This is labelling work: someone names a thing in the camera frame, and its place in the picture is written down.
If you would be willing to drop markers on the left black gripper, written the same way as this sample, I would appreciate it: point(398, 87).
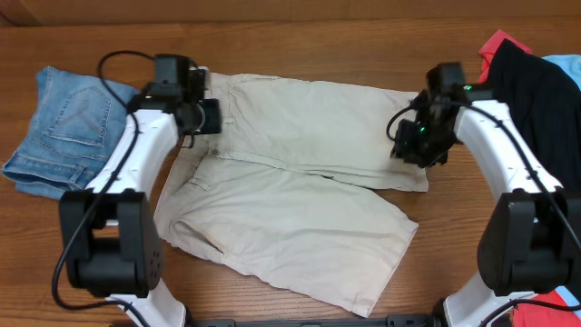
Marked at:
point(214, 119)

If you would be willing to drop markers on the light blue garment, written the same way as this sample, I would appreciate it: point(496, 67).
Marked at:
point(570, 65)

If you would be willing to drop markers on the folded blue denim jeans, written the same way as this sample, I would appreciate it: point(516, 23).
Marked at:
point(77, 124)

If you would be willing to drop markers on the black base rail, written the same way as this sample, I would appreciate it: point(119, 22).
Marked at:
point(392, 320)

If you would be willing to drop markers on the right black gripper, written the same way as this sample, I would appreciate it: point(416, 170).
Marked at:
point(403, 149)

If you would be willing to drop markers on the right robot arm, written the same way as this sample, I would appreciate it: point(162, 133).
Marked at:
point(531, 244)

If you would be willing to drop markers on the beige cotton shorts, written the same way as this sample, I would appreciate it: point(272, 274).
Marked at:
point(288, 191)

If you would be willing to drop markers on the black garment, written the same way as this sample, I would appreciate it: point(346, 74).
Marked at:
point(544, 104)

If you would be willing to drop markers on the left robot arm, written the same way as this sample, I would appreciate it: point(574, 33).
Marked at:
point(112, 251)

